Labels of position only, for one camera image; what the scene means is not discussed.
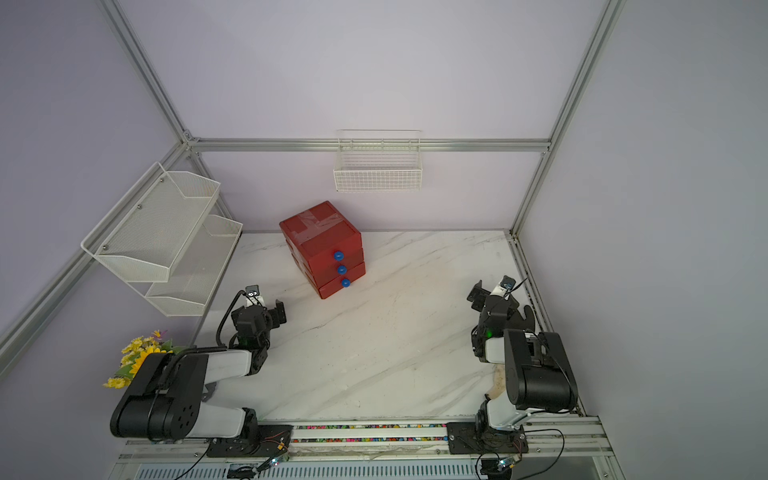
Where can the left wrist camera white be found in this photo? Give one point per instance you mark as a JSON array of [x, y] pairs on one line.
[[253, 295]]

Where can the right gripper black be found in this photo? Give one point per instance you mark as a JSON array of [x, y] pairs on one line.
[[480, 296]]

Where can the red drawer cabinet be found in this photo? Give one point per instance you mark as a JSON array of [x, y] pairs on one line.
[[326, 247]]

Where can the white mesh two-tier shelf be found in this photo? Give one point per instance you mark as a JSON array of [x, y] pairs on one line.
[[165, 241]]

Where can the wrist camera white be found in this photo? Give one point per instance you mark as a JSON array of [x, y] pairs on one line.
[[253, 295], [505, 287]]

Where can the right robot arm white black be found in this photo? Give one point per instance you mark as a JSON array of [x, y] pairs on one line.
[[535, 371]]

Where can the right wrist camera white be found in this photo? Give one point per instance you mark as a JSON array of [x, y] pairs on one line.
[[505, 287]]

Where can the beige cloth glove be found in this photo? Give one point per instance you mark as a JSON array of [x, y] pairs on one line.
[[498, 388]]

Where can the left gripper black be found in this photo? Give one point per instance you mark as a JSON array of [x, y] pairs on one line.
[[280, 311]]

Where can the yellow artificial flowers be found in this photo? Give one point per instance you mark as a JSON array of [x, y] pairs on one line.
[[134, 355]]

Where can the white wire wall basket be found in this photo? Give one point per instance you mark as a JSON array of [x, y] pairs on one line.
[[386, 160]]

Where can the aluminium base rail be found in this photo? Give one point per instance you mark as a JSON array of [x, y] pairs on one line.
[[571, 435]]

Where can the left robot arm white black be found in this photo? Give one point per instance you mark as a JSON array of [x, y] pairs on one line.
[[170, 397]]

